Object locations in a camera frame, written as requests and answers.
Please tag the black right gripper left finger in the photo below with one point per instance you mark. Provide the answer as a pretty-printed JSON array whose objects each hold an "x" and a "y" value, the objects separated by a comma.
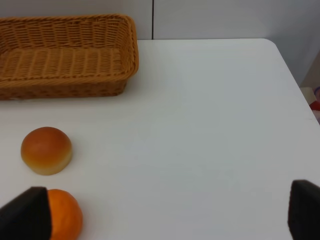
[{"x": 27, "y": 216}]

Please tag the red and blue floor object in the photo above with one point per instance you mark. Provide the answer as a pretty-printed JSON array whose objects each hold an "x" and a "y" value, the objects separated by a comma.
[{"x": 315, "y": 105}]

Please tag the tan wicker basket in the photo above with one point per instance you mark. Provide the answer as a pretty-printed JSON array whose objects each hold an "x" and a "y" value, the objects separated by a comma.
[{"x": 67, "y": 56}]

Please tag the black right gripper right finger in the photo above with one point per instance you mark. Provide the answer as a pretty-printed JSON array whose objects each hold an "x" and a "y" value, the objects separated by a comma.
[{"x": 304, "y": 210}]

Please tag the orange tangerine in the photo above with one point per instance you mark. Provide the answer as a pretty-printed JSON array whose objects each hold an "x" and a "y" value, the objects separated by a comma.
[{"x": 66, "y": 215}]

